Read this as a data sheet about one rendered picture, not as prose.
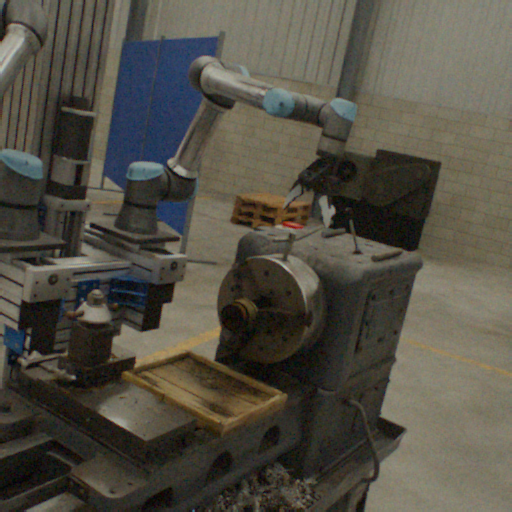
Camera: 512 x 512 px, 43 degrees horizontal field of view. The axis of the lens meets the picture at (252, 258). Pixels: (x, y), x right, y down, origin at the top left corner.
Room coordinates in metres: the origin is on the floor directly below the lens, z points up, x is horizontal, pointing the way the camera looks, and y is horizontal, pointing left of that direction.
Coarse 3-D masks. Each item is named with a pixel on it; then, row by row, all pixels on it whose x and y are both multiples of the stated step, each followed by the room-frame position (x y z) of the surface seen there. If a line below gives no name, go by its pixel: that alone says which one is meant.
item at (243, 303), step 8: (232, 304) 1.72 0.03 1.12; (240, 304) 1.73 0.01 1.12; (248, 304) 1.74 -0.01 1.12; (224, 312) 1.72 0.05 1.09; (232, 312) 1.76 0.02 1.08; (240, 312) 1.70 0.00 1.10; (248, 312) 1.72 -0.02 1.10; (256, 312) 1.74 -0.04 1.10; (224, 320) 1.72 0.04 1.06; (232, 320) 1.75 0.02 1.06; (240, 320) 1.69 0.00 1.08; (248, 320) 1.71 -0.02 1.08; (256, 320) 1.74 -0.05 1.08; (232, 328) 1.70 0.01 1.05; (240, 328) 1.70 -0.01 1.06; (248, 328) 1.74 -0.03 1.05
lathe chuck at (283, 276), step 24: (264, 264) 1.84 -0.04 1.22; (288, 264) 1.84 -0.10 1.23; (264, 288) 1.83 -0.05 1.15; (288, 288) 1.79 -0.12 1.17; (312, 288) 1.82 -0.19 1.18; (312, 312) 1.78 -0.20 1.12; (264, 336) 1.82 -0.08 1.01; (288, 336) 1.78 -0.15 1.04; (312, 336) 1.81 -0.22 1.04; (264, 360) 1.81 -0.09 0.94
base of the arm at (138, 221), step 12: (132, 204) 2.17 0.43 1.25; (144, 204) 2.17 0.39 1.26; (120, 216) 2.17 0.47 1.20; (132, 216) 2.16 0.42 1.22; (144, 216) 2.17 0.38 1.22; (156, 216) 2.22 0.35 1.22; (120, 228) 2.16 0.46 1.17; (132, 228) 2.15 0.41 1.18; (144, 228) 2.16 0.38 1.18; (156, 228) 2.21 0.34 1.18
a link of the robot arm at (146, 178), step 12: (132, 168) 2.18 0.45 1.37; (144, 168) 2.17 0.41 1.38; (156, 168) 2.19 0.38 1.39; (132, 180) 2.17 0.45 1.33; (144, 180) 2.17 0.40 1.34; (156, 180) 2.19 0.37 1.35; (168, 180) 2.23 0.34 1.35; (132, 192) 2.17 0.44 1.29; (144, 192) 2.17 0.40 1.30; (156, 192) 2.20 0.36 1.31; (168, 192) 2.24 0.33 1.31; (156, 204) 2.21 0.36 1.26
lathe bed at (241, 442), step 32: (288, 384) 1.89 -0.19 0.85; (288, 416) 1.78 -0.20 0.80; (0, 448) 1.21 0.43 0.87; (32, 448) 1.24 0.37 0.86; (64, 448) 1.30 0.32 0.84; (224, 448) 1.51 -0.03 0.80; (256, 448) 1.65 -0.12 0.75; (288, 448) 1.79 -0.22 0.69; (0, 480) 1.18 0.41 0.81; (32, 480) 1.26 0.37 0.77; (64, 480) 1.15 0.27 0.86; (192, 480) 1.41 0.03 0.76; (224, 480) 1.52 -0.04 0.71
